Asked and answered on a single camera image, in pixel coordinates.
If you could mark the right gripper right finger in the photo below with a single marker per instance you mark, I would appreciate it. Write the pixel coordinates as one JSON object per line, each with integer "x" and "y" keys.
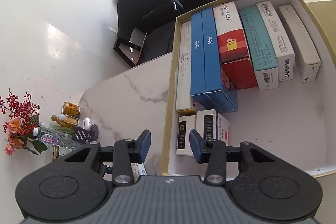
{"x": 258, "y": 182}

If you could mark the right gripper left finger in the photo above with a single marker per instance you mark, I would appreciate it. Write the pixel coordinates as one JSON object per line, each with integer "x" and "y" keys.
{"x": 77, "y": 184}

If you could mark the small white blue medicine box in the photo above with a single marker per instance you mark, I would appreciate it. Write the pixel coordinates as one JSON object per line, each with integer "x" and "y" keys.
{"x": 212, "y": 125}

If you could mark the white strawberry medicine box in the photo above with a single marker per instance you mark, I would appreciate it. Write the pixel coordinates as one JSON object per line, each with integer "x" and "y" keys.
{"x": 185, "y": 125}

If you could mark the long white medicine box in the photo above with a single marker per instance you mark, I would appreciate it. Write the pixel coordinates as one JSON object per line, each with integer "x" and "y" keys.
{"x": 185, "y": 104}

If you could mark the teal white bear medicine box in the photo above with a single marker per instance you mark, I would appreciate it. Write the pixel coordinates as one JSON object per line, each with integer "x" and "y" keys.
{"x": 261, "y": 49}

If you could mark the red white bandage box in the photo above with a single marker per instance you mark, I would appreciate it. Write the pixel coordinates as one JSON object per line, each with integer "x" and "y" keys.
{"x": 233, "y": 48}

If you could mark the white grey slim box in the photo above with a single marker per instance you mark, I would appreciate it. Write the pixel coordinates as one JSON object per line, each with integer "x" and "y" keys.
{"x": 306, "y": 56}

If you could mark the blue mask box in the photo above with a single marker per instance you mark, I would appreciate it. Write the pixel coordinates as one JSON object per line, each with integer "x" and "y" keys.
{"x": 197, "y": 87}

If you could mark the black metal phone stand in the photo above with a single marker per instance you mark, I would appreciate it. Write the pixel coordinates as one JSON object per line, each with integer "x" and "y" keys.
{"x": 84, "y": 136}

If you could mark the clear plastic water bottle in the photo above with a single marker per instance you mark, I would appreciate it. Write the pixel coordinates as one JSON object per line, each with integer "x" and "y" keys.
{"x": 54, "y": 137}

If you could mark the white digital thermometer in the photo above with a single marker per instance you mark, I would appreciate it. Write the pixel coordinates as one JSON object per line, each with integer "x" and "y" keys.
{"x": 86, "y": 123}

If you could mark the clear glass spray bottle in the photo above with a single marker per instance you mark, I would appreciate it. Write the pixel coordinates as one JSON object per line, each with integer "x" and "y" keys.
{"x": 68, "y": 121}

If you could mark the tan cardboard shoe box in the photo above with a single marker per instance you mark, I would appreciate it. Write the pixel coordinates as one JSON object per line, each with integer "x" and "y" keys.
{"x": 295, "y": 121}

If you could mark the gold drink can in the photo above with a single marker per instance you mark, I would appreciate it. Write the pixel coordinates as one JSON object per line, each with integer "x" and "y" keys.
{"x": 71, "y": 109}

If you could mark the red berry branch bouquet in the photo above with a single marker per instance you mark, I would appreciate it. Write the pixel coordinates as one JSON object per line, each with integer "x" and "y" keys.
{"x": 23, "y": 118}

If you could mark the tan shoe box lid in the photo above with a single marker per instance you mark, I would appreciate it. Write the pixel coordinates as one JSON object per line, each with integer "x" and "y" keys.
{"x": 324, "y": 11}

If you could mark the black dining chair left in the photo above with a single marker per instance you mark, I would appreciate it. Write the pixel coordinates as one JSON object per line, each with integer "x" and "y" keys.
{"x": 145, "y": 15}

